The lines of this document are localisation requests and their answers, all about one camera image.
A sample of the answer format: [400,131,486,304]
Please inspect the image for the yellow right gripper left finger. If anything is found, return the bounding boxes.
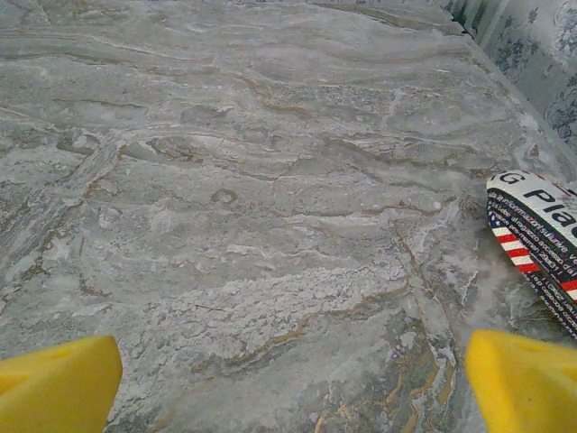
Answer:
[0,334,124,433]

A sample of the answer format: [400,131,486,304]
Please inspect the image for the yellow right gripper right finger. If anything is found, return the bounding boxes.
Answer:
[464,328,577,433]

